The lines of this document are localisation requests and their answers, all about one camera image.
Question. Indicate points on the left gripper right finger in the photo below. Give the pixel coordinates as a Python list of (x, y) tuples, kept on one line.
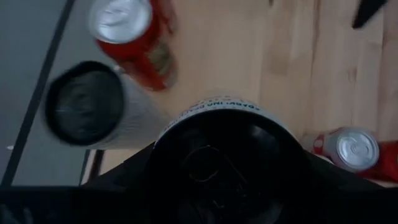
[(329, 179)]

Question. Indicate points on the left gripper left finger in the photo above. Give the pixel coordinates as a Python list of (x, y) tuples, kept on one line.
[(130, 174)]

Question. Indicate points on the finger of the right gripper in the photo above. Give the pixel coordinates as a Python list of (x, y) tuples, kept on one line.
[(368, 11)]

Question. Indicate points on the silver Diet Coke can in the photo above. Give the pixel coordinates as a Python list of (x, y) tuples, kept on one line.
[(357, 149)]

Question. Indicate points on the red Coke Zero can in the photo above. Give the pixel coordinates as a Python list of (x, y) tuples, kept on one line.
[(388, 161)]

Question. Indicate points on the slim silver can black top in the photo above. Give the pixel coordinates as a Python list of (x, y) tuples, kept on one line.
[(84, 102), (230, 155)]

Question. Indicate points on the red Coca-Cola can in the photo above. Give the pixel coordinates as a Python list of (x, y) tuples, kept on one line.
[(124, 25)]

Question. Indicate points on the wooden shelf black metal legs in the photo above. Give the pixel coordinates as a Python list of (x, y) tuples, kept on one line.
[(217, 46)]

